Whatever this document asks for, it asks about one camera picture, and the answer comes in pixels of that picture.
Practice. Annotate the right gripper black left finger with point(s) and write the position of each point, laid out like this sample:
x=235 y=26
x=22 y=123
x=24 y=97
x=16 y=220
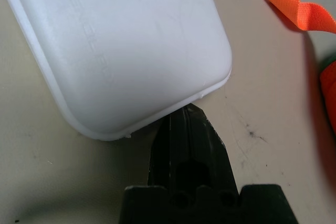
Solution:
x=165 y=155

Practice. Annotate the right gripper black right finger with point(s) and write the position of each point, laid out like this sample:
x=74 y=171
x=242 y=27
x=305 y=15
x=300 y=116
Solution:
x=210 y=155

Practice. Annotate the white plastic pencil case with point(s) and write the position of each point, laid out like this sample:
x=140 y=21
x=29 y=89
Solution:
x=118 y=51

